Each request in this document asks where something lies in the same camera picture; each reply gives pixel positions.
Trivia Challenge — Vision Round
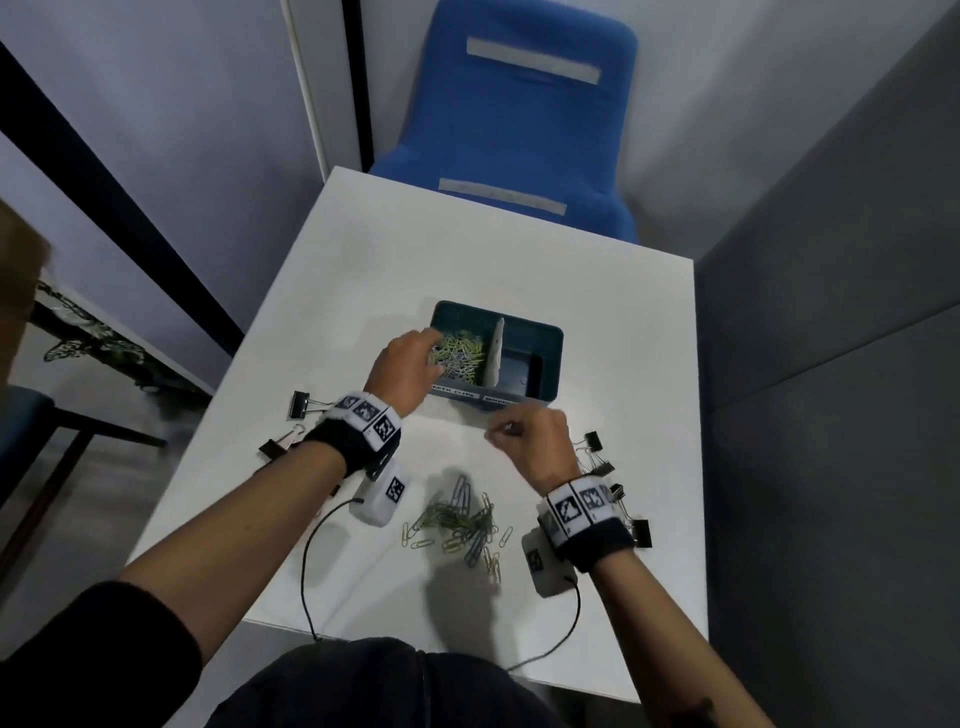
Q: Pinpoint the person's left hand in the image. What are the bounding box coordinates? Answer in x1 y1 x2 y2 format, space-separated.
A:
364 327 446 419

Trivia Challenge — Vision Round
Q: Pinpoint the person's right hand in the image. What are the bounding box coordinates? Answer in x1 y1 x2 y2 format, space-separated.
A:
485 406 583 498

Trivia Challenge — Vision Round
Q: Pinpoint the person's right forearm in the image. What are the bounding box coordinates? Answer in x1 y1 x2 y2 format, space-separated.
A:
583 550 775 728

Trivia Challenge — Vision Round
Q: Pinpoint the person's left forearm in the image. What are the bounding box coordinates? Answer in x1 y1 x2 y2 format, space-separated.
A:
118 441 351 663

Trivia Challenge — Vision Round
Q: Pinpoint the heap of clips in box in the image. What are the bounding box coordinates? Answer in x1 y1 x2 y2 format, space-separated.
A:
427 327 489 381

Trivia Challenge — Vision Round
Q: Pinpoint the teal organizer box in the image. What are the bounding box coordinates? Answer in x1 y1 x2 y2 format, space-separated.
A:
428 300 566 413

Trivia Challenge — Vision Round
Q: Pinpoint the pile of coloured paper clips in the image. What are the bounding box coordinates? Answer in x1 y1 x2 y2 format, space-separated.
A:
399 471 516 587

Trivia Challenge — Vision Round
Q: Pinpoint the black wristband with markers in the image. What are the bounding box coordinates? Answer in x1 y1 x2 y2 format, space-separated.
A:
303 390 405 476
535 477 633 576

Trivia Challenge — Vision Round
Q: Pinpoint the blue fabric chair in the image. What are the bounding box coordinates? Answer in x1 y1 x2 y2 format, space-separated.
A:
368 0 641 246

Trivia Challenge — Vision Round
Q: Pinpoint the person's black shirt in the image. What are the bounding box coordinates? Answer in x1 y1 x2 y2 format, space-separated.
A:
0 580 565 728

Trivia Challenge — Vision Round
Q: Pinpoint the black table with leaf pattern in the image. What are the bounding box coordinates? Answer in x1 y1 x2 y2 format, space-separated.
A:
28 276 220 396

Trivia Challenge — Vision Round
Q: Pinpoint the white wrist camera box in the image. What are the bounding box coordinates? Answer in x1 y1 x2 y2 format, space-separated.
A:
348 458 413 531
520 526 579 600

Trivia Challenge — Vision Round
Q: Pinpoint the thin black cable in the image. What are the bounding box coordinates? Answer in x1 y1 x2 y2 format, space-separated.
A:
501 576 584 673
299 495 363 643

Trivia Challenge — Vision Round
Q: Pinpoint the dark chair with black frame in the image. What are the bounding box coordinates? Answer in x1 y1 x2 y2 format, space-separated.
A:
0 385 168 580

